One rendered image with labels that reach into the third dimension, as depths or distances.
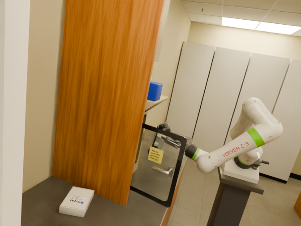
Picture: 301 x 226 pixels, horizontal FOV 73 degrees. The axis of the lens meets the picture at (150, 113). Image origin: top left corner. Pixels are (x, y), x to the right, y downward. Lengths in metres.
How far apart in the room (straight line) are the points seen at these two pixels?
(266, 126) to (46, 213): 1.21
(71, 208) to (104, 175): 0.22
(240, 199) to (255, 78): 2.63
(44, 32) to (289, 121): 3.98
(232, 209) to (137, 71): 1.45
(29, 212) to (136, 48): 0.89
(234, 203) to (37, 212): 1.45
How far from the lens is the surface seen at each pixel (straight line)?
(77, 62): 1.12
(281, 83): 4.21
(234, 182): 1.79
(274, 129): 1.31
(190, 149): 1.43
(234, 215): 2.02
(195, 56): 4.12
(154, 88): 1.05
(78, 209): 1.11
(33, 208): 1.19
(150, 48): 0.94
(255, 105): 1.36
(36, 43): 1.11
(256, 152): 1.67
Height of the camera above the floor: 1.71
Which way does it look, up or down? 14 degrees down
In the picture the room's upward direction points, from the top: 11 degrees clockwise
